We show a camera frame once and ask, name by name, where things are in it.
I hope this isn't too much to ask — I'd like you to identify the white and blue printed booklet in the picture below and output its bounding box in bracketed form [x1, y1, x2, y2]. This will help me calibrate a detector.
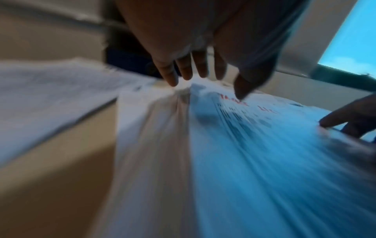
[94, 78, 376, 238]

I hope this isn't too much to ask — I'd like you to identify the light blue board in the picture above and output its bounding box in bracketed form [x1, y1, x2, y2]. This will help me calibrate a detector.
[318, 0, 376, 75]

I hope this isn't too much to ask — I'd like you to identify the dark green bar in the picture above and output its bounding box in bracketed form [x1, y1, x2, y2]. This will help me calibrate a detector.
[311, 64, 376, 92]

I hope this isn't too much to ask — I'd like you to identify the person's right hand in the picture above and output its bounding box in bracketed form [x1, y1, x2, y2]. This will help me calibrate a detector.
[318, 92, 376, 140]

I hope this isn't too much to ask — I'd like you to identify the dark blue object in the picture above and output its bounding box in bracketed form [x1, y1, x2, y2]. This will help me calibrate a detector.
[103, 43, 163, 79]

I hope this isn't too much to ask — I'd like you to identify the person's left hand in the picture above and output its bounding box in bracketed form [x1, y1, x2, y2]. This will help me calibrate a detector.
[114, 0, 309, 100]

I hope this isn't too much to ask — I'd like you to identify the white printed paper sheet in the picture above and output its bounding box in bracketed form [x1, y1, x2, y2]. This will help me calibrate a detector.
[0, 57, 159, 168]

